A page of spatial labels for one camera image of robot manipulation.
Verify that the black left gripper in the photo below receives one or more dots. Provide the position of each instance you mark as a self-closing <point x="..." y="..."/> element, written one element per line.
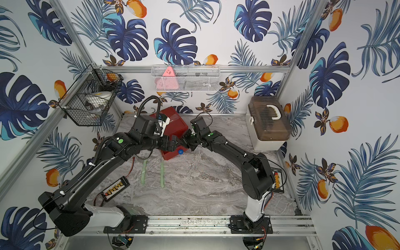
<point x="170" y="142"/>

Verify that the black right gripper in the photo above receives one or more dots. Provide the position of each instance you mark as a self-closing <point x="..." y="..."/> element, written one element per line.
<point x="185" y="138"/>

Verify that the red three-drawer box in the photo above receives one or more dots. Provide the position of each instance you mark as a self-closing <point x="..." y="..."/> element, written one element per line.
<point x="177" y="127"/>

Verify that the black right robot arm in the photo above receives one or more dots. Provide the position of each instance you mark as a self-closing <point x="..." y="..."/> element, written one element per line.
<point x="258" y="179"/>

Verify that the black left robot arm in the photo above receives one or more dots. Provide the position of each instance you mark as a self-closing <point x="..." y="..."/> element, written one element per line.
<point x="65" y="206"/>

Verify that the green fruit knife right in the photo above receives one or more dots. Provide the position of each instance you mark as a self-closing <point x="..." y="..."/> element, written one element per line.
<point x="162" y="173"/>

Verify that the green fruit knife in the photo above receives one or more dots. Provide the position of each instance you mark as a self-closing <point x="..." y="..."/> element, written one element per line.
<point x="143" y="172"/>
<point x="162" y="173"/>

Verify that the green fruit knife left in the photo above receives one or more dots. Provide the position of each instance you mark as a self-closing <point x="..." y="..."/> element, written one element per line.
<point x="143" y="172"/>

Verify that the pink triangle object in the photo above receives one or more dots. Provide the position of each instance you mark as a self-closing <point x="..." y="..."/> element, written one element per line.
<point x="168" y="81"/>

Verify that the white object in basket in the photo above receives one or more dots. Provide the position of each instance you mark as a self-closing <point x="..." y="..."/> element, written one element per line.
<point x="97" y="100"/>

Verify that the left yellow connector board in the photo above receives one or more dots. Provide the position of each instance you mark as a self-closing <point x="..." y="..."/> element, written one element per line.
<point x="115" y="188"/>

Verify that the yellow connector board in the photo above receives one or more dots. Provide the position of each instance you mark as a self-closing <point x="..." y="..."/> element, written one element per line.
<point x="115" y="188"/>
<point x="278" y="186"/>

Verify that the brown lidded storage box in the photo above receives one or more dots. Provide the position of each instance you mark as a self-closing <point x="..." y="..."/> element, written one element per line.
<point x="267" y="124"/>

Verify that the right yellow connector board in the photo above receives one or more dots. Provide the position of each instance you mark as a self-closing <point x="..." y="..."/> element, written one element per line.
<point x="278" y="186"/>

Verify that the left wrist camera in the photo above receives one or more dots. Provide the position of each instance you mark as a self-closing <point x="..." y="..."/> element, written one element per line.
<point x="163" y="120"/>

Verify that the clear mesh wall shelf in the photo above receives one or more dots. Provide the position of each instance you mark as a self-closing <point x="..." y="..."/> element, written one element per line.
<point x="191" y="78"/>

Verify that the black wire basket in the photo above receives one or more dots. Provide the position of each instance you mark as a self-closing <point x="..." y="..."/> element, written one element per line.
<point x="91" y="80"/>

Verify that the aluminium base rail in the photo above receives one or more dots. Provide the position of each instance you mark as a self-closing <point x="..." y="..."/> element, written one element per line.
<point x="210" y="226"/>

